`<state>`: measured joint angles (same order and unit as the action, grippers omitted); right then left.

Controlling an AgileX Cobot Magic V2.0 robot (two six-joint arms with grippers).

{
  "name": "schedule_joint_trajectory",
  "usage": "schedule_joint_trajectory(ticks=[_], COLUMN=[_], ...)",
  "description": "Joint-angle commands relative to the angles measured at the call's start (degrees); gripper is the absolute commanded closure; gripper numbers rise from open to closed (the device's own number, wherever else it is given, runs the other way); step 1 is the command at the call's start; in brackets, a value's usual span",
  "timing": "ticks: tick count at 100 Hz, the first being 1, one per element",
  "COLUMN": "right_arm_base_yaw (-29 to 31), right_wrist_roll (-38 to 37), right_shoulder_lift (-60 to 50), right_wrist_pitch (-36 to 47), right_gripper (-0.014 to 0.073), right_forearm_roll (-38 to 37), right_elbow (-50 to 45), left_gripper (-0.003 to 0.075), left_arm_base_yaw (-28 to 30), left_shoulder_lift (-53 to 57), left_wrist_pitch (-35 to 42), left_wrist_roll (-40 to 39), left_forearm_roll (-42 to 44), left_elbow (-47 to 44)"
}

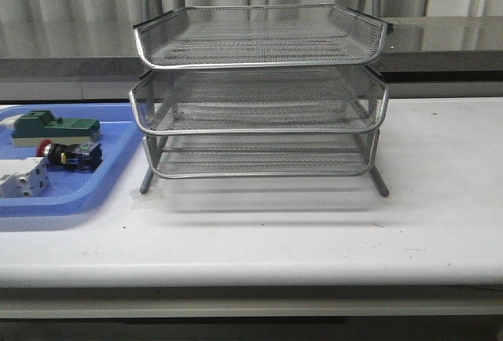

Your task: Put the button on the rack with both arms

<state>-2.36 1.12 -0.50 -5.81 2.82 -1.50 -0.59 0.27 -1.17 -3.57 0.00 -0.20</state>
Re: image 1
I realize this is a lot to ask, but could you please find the red emergency stop push button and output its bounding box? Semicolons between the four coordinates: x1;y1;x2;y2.
36;139;102;172

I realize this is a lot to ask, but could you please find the silver mesh tray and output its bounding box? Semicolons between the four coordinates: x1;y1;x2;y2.
134;4;388;70
130;65;388;135
143;133;379;179

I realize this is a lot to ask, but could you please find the blue plastic tray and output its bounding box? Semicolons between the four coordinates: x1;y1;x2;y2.
1;103;141;217

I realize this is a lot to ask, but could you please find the green and beige switch block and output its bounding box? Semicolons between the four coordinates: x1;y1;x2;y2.
1;110;101;147

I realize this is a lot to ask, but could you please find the grey stone counter ledge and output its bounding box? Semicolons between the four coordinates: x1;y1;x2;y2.
1;16;502;82

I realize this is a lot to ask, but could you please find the clear tape patch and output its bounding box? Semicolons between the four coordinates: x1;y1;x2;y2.
130;188;165;211

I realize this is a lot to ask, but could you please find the silver metal rack frame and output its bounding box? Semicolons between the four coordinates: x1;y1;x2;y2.
138;0;391;198

